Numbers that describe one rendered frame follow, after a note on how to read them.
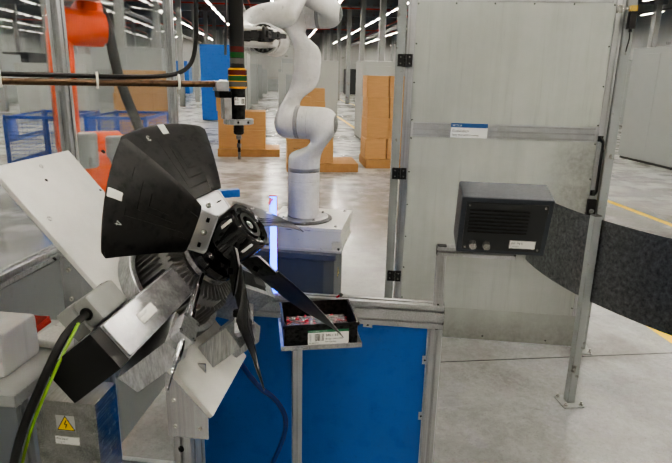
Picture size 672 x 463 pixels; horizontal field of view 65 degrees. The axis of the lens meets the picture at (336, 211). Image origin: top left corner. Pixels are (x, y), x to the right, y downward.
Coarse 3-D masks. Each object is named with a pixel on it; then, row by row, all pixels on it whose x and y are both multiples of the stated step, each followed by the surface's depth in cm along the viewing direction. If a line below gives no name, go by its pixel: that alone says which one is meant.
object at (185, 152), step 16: (144, 128) 128; (176, 128) 133; (192, 128) 136; (144, 144) 126; (160, 144) 127; (176, 144) 129; (192, 144) 131; (208, 144) 134; (160, 160) 125; (176, 160) 127; (192, 160) 128; (208, 160) 130; (176, 176) 125; (192, 176) 126; (208, 176) 127; (192, 192) 124; (208, 192) 125
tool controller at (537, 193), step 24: (480, 192) 154; (504, 192) 154; (528, 192) 154; (456, 216) 164; (480, 216) 154; (504, 216) 153; (528, 216) 152; (456, 240) 161; (480, 240) 158; (504, 240) 157; (528, 240) 156
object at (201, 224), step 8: (200, 216) 113; (208, 216) 115; (216, 216) 117; (200, 224) 113; (208, 224) 115; (208, 232) 116; (192, 240) 112; (200, 240) 114; (208, 240) 116; (192, 248) 113; (200, 248) 115
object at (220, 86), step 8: (216, 88) 119; (224, 88) 120; (216, 96) 122; (224, 96) 120; (224, 104) 121; (224, 112) 122; (224, 120) 123; (232, 120) 122; (240, 120) 122; (248, 120) 123
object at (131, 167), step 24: (120, 144) 97; (120, 168) 96; (144, 168) 100; (144, 192) 99; (168, 192) 104; (120, 216) 94; (144, 216) 99; (168, 216) 104; (192, 216) 110; (120, 240) 95; (144, 240) 100; (168, 240) 106
